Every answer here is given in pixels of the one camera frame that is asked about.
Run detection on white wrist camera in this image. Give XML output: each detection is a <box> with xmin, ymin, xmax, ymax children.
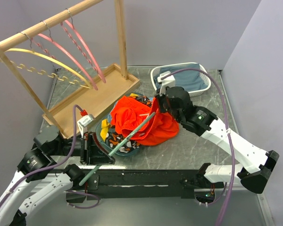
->
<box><xmin>77</xmin><ymin>114</ymin><xmax>95</xmax><ymax>137</ymax></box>
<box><xmin>157</xmin><ymin>71</ymin><xmax>175</xmax><ymax>96</ymax></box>

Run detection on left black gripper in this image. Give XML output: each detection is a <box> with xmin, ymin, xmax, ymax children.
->
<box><xmin>49</xmin><ymin>130</ymin><xmax>115</xmax><ymax>164</ymax></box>

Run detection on patterned black orange shorts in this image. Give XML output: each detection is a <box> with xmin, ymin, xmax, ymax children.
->
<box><xmin>100</xmin><ymin>93</ymin><xmax>153</xmax><ymax>156</ymax></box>

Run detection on yellow hanger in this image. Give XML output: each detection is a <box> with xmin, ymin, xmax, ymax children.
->
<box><xmin>6</xmin><ymin>48</ymin><xmax>92</xmax><ymax>89</ymax></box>

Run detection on blue-grey cloth in basket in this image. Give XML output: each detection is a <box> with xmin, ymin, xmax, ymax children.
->
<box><xmin>154</xmin><ymin>64</ymin><xmax>207</xmax><ymax>92</ymax></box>

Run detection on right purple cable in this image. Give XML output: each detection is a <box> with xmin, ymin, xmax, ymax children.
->
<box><xmin>166</xmin><ymin>68</ymin><xmax>234</xmax><ymax>226</ymax></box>

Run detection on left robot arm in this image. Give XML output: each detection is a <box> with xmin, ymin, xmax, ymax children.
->
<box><xmin>0</xmin><ymin>125</ymin><xmax>115</xmax><ymax>226</ymax></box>

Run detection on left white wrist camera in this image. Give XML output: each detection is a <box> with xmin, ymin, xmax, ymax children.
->
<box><xmin>77</xmin><ymin>114</ymin><xmax>95</xmax><ymax>137</ymax></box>

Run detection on green hanger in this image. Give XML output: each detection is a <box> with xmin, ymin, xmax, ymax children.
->
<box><xmin>79</xmin><ymin>112</ymin><xmax>156</xmax><ymax>186</ymax></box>

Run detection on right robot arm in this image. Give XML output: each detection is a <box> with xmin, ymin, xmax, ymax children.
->
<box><xmin>155</xmin><ymin>87</ymin><xmax>279</xmax><ymax>194</ymax></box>

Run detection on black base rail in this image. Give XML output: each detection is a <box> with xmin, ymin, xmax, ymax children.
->
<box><xmin>54</xmin><ymin>168</ymin><xmax>227</xmax><ymax>204</ymax></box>

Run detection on wooden clothes rack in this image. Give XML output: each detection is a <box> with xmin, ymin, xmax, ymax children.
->
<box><xmin>0</xmin><ymin>0</ymin><xmax>141</xmax><ymax>139</ymax></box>

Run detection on pink hanger right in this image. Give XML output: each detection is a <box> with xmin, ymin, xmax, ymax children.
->
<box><xmin>60</xmin><ymin>20</ymin><xmax>106</xmax><ymax>83</ymax></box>

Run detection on white plastic basket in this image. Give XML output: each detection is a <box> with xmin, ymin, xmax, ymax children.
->
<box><xmin>150</xmin><ymin>62</ymin><xmax>212</xmax><ymax>97</ymax></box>

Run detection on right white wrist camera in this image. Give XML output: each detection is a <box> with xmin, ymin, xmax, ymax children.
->
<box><xmin>157</xmin><ymin>71</ymin><xmax>175</xmax><ymax>96</ymax></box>

